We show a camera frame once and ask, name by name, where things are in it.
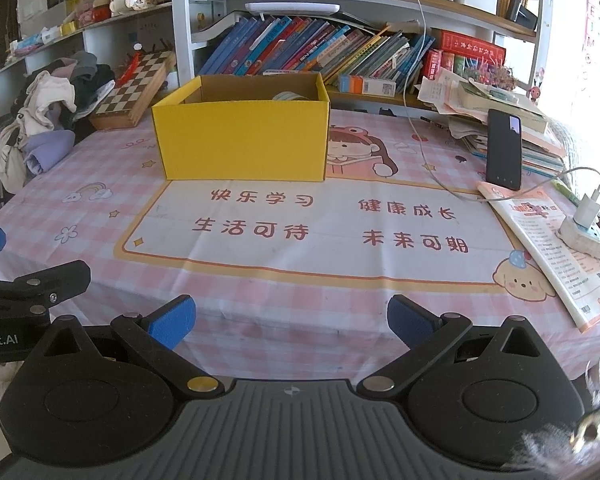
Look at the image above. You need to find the row of leaning books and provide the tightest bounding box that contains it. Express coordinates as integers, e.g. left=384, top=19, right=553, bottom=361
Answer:
left=198, top=16, right=436, bottom=92

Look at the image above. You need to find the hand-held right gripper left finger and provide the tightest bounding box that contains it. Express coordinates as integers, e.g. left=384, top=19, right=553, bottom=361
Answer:
left=32, top=296, right=225, bottom=398

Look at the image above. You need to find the grey charger cable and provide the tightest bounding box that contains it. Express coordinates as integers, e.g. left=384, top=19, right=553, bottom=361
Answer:
left=480, top=166, right=600, bottom=204

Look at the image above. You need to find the pink and white booklet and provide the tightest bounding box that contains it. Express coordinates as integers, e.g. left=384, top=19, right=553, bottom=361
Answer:
left=477, top=181, right=600, bottom=333

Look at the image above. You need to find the pile of clothes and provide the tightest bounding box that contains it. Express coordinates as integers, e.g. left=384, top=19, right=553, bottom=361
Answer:
left=0, top=51, right=117, bottom=195

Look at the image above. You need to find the grey fluffy cloth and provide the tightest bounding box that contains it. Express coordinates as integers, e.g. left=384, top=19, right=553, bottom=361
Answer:
left=522, top=345, right=600, bottom=468

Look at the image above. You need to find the pink checked printed tablecloth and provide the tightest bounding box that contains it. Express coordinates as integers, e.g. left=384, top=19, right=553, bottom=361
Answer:
left=0, top=107, right=600, bottom=386

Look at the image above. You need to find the wooden chess board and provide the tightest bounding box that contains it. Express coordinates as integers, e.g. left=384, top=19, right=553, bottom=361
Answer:
left=89, top=51, right=177, bottom=130

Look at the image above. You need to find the white power strip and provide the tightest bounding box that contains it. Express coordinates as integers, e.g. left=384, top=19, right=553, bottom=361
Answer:
left=557, top=220, right=600, bottom=257

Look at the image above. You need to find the black box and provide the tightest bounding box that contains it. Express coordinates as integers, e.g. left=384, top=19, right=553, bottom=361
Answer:
left=505, top=0, right=538, bottom=31

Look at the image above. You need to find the orange and white carton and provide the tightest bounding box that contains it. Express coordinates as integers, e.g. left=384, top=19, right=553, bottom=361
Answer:
left=338, top=75, right=397, bottom=97

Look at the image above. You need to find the stack of papers and books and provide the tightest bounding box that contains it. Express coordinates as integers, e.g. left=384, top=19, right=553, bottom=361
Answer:
left=417, top=67, right=567, bottom=178

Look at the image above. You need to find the yellow cardboard box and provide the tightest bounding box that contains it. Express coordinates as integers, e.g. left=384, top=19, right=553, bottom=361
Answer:
left=151, top=73, right=331, bottom=182

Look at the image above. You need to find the white bar lamp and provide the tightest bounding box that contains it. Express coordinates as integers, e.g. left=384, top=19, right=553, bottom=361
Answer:
left=244, top=2, right=341, bottom=16

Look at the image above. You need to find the dried flower bunch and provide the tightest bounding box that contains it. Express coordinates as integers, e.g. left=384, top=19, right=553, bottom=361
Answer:
left=460, top=57, right=511, bottom=91

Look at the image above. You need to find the white bookshelf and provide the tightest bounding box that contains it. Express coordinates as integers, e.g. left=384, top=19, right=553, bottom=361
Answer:
left=170, top=0, right=546, bottom=116

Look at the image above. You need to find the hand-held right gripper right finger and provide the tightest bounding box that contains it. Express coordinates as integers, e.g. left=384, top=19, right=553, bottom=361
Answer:
left=356, top=295, right=561, bottom=400

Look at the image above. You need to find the white curved side shelf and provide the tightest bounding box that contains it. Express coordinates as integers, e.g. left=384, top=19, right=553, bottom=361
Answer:
left=0, top=2, right=173, bottom=106

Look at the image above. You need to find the white plugged-in charger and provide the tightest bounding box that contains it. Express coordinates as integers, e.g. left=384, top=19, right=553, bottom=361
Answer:
left=573, top=192, right=600, bottom=228

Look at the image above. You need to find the black smartphone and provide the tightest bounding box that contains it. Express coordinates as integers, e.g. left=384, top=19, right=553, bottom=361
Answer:
left=485, top=108, right=523, bottom=192

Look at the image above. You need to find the white charging cable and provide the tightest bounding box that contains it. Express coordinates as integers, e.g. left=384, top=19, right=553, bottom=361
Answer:
left=400, top=0, right=491, bottom=204

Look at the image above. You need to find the red book box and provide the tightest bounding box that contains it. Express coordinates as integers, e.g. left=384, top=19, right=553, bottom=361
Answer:
left=439, top=30, right=507, bottom=66

